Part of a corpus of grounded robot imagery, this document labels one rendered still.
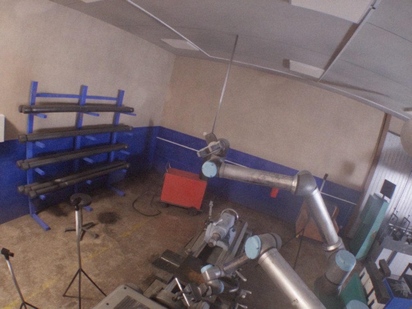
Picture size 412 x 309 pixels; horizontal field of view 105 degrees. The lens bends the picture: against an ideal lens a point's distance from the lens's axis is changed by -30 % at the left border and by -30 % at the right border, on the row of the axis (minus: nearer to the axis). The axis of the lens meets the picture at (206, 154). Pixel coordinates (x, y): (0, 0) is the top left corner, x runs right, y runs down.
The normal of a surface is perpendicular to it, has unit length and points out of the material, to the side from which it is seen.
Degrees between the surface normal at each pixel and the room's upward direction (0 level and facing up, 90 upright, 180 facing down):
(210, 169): 90
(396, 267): 90
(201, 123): 90
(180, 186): 90
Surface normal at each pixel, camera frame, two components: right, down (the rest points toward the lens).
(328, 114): -0.35, 0.14
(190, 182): -0.01, 0.24
